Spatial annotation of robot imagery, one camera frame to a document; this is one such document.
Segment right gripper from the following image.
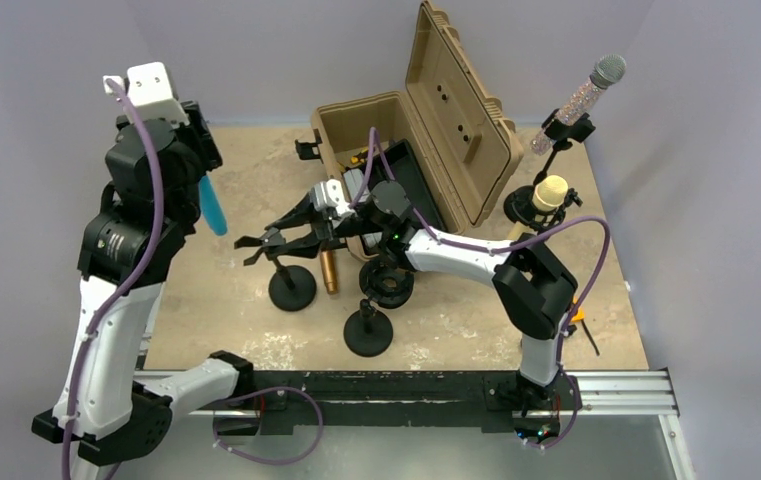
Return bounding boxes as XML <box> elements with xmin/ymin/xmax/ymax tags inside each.
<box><xmin>266</xmin><ymin>194</ymin><xmax>388</xmax><ymax>258</ymax></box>

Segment black round-base mic stand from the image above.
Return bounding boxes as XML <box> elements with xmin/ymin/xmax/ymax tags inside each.
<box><xmin>233</xmin><ymin>229</ymin><xmax>317</xmax><ymax>312</ymax></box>

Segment blue microphone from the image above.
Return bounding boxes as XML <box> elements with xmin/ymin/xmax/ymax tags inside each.
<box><xmin>198</xmin><ymin>175</ymin><xmax>228</xmax><ymax>236</ymax></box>

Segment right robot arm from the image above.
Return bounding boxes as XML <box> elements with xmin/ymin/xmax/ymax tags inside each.
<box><xmin>234</xmin><ymin>180</ymin><xmax>578</xmax><ymax>407</ymax></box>

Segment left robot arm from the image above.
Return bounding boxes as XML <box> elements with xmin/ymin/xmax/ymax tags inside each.
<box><xmin>32</xmin><ymin>101</ymin><xmax>254</xmax><ymax>479</ymax></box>

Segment gold microphone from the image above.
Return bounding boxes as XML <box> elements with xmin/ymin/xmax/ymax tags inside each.
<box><xmin>319</xmin><ymin>250</ymin><xmax>339</xmax><ymax>295</ymax></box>

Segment cream yellow microphone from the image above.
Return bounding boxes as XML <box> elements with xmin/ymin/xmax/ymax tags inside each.
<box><xmin>503</xmin><ymin>175</ymin><xmax>569</xmax><ymax>241</ymax></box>

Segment black clip mic stand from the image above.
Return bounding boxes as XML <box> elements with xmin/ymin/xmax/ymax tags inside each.
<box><xmin>533</xmin><ymin>109</ymin><xmax>596</xmax><ymax>186</ymax></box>

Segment glitter silver microphone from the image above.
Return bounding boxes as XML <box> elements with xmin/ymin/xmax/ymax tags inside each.
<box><xmin>529</xmin><ymin>54</ymin><xmax>627</xmax><ymax>155</ymax></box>

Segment grey small parts case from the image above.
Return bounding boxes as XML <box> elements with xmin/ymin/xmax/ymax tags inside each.
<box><xmin>343</xmin><ymin>168</ymin><xmax>370</xmax><ymax>202</ymax></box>

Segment yellow black tool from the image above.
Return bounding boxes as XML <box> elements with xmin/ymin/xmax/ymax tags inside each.
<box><xmin>346</xmin><ymin>149</ymin><xmax>369</xmax><ymax>168</ymax></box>

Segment black toolbox tray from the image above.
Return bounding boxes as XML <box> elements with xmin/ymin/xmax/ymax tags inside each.
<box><xmin>384</xmin><ymin>139</ymin><xmax>446</xmax><ymax>231</ymax></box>

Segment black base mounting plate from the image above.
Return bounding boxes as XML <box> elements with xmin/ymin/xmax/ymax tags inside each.
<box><xmin>190</xmin><ymin>370</ymin><xmax>583</xmax><ymax>439</ymax></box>

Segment tan plastic toolbox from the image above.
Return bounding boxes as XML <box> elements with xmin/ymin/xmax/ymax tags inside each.
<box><xmin>311</xmin><ymin>1</ymin><xmax>525</xmax><ymax>235</ymax></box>

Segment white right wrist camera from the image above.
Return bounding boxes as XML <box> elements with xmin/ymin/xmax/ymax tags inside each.
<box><xmin>309</xmin><ymin>179</ymin><xmax>355</xmax><ymax>221</ymax></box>

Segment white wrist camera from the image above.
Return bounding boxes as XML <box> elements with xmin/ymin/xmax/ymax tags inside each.
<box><xmin>102</xmin><ymin>61</ymin><xmax>190</xmax><ymax>126</ymax></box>
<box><xmin>309</xmin><ymin>179</ymin><xmax>355</xmax><ymax>221</ymax></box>

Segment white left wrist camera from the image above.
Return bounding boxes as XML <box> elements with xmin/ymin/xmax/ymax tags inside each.
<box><xmin>102</xmin><ymin>61</ymin><xmax>190</xmax><ymax>126</ymax></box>

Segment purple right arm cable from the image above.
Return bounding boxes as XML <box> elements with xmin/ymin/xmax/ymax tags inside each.
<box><xmin>350</xmin><ymin>127</ymin><xmax>612</xmax><ymax>372</ymax></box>

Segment black shock-mount desk stand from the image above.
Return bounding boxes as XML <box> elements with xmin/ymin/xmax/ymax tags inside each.
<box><xmin>343</xmin><ymin>258</ymin><xmax>414</xmax><ymax>358</ymax></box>

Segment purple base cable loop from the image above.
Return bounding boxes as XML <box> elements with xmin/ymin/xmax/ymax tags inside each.
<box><xmin>212</xmin><ymin>386</ymin><xmax>325</xmax><ymax>466</ymax></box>

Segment black tripod shock-mount stand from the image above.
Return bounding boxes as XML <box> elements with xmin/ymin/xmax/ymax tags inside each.
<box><xmin>503</xmin><ymin>184</ymin><xmax>583</xmax><ymax>241</ymax></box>

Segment aluminium frame rails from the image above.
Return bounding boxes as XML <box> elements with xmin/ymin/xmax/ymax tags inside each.
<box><xmin>68</xmin><ymin>120</ymin><xmax>697</xmax><ymax>480</ymax></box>

